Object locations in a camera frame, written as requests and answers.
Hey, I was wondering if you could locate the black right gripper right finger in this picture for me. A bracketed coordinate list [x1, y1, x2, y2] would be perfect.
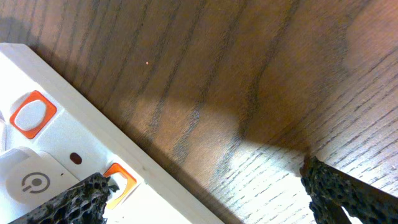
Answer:
[300, 156, 397, 223]

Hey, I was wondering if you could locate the white power strip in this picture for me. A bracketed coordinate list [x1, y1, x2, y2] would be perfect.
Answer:
[1, 43, 220, 223]

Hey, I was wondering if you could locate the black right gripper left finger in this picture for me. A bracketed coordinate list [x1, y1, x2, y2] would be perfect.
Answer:
[11, 172, 119, 224]

